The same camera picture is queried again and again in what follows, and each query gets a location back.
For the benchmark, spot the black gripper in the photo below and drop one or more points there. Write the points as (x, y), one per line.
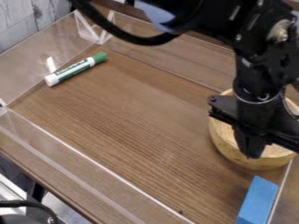
(261, 123)

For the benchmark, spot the blue rectangular block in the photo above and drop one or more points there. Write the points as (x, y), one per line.
(258, 203)

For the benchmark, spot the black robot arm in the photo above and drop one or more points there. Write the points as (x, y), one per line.
(258, 28)

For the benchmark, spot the brown wooden bowl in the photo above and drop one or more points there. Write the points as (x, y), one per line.
(275, 155)

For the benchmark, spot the clear acrylic tray walls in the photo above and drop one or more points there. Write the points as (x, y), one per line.
(115, 140)

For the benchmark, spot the green and white marker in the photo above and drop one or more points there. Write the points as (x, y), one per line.
(76, 68)

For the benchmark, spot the black metal mount bottom left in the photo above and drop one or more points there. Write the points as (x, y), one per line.
(23, 219)

